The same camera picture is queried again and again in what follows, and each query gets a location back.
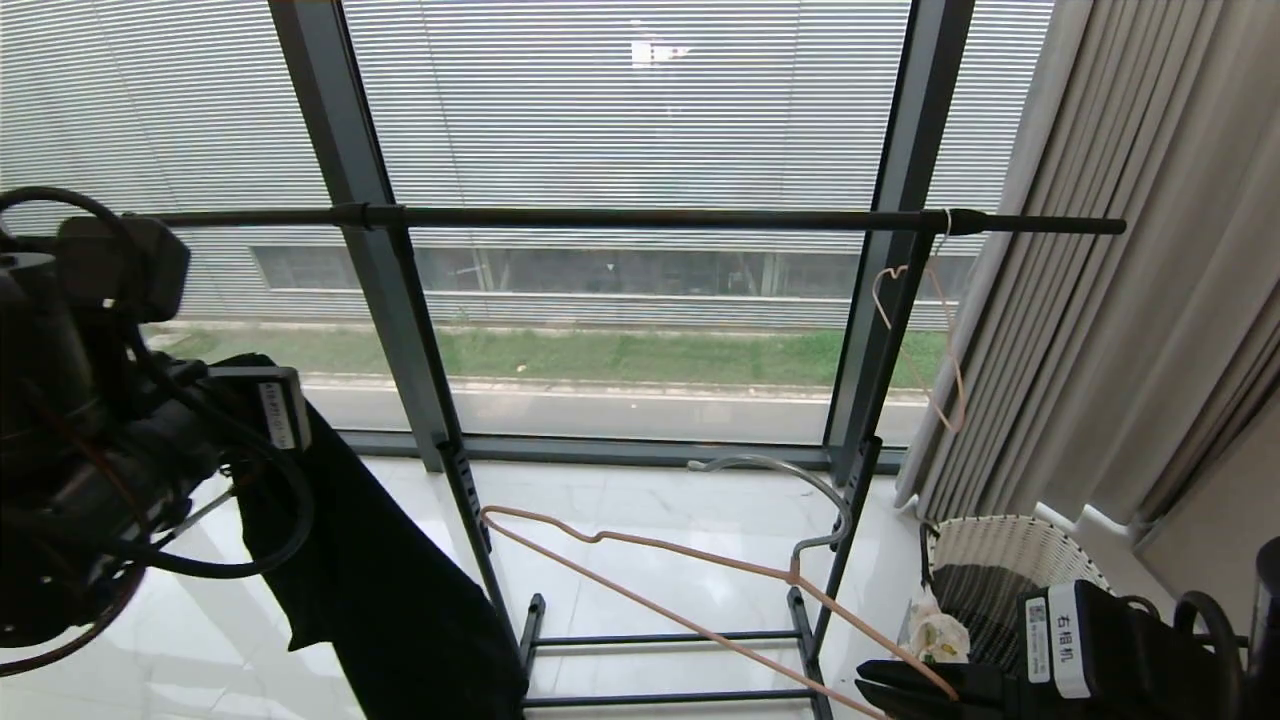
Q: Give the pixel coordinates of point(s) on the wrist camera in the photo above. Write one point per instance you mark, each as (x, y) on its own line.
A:
(130, 265)
(1090, 640)

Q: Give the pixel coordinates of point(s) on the beige curtain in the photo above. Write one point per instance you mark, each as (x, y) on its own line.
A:
(1120, 300)

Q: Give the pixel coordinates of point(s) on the cream printed garment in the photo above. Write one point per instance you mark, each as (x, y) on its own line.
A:
(935, 635)

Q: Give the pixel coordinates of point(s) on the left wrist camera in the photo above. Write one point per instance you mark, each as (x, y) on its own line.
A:
(130, 265)

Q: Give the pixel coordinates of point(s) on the pink clothes hanger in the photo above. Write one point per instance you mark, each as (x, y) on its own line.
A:
(948, 350)
(760, 460)

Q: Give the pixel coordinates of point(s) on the black short-sleeved shirt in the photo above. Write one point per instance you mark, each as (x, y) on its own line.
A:
(400, 600)

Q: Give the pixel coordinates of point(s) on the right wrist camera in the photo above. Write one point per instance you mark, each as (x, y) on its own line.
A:
(1090, 640)

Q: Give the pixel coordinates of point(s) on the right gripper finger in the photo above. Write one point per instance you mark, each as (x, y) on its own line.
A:
(930, 676)
(950, 708)

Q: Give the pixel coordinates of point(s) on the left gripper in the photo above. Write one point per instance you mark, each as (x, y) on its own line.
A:
(240, 410)

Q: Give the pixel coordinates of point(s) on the window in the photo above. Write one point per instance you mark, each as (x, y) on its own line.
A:
(620, 120)

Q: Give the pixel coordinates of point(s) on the white laundry basket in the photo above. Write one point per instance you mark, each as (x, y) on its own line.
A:
(1000, 560)

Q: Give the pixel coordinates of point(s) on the black clothes rack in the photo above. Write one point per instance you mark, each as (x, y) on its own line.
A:
(650, 217)

